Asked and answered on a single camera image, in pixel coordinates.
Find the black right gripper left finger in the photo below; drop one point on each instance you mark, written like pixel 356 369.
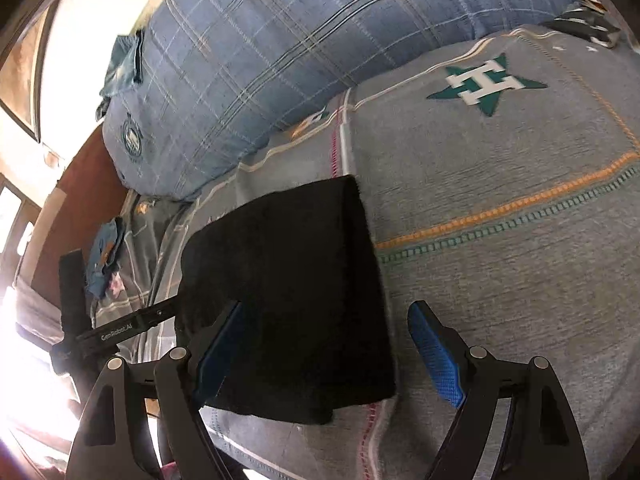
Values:
pixel 113 440

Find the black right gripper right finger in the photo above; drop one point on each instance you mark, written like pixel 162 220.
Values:
pixel 541 439

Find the black pant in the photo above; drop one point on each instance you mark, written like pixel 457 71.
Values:
pixel 312 334

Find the small blue cloth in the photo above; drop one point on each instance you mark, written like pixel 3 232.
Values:
pixel 102 256

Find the brown wooden headboard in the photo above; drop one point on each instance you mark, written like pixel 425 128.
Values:
pixel 88 194

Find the grey patterned bedsheet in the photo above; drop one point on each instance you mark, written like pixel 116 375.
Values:
pixel 501 181

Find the blue plaid pillow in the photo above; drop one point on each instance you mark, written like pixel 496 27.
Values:
pixel 206 82

